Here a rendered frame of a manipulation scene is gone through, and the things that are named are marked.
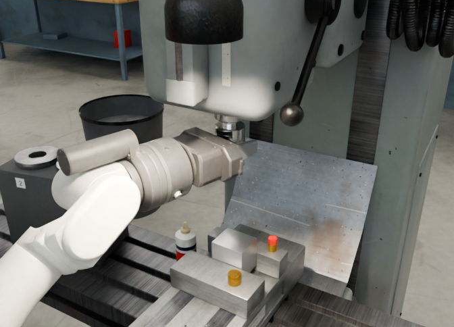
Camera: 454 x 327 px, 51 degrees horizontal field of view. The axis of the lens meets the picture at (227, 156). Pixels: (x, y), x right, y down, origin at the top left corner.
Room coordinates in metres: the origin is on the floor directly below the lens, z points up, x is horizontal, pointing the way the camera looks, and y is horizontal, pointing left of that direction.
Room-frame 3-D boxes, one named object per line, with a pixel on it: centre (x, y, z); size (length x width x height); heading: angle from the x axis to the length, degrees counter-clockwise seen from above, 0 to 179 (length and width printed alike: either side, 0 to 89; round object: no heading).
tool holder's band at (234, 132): (0.68, 0.00, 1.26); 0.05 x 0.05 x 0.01
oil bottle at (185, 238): (0.78, 0.08, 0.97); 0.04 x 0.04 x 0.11
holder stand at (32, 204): (0.88, 0.34, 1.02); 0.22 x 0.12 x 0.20; 71
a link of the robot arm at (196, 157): (0.62, 0.06, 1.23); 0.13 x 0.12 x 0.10; 43
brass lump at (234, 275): (0.61, -0.01, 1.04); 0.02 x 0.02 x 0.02
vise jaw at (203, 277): (0.63, 0.02, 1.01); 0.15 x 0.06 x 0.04; 58
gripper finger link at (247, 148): (0.66, -0.02, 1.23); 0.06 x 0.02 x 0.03; 133
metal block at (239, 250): (0.68, -0.01, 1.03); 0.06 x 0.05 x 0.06; 58
